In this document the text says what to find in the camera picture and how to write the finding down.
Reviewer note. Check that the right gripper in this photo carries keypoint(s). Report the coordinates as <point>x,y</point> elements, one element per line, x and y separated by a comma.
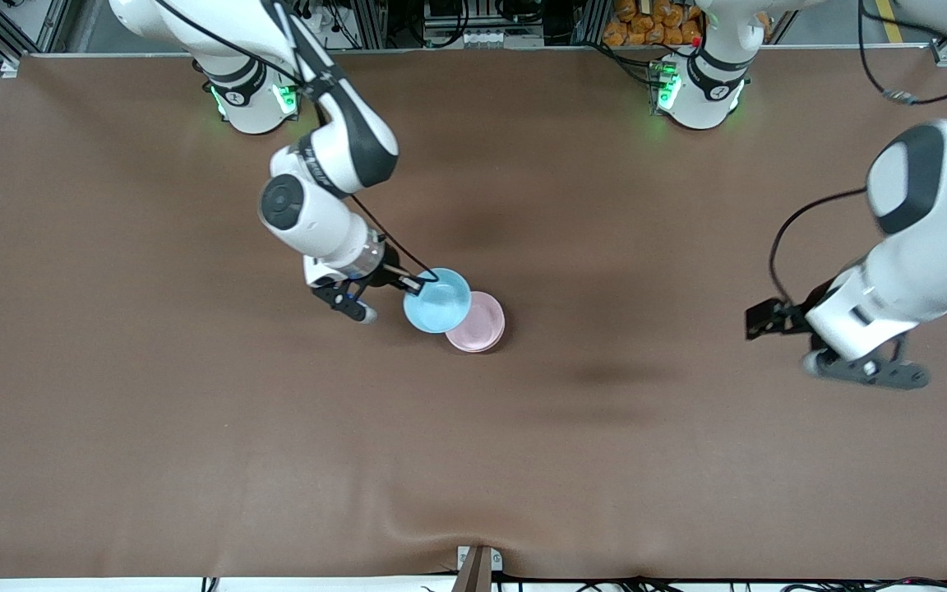
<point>385,277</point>

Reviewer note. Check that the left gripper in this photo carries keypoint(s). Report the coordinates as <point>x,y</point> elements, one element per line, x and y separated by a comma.
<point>792,316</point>

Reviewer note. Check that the blue bowl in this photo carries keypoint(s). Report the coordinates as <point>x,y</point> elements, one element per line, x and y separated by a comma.
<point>441,304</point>

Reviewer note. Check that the pink bowl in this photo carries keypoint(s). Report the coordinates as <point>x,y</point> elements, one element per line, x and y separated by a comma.
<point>483,330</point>

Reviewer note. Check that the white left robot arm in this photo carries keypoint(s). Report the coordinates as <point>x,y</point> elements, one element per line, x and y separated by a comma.
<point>934,230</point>

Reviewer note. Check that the brown table mat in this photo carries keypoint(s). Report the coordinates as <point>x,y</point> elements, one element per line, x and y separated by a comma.
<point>473,452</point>

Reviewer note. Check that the white power strip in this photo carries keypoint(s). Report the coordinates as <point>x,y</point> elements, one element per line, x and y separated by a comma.
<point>490,38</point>

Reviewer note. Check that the black electronics box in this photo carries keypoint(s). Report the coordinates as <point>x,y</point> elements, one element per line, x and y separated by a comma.
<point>482,12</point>

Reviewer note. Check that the orange snack bag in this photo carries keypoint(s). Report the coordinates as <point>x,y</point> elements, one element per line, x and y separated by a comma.
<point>654,23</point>

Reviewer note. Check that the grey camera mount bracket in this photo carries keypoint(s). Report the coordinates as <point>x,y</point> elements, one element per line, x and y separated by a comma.
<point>473,575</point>

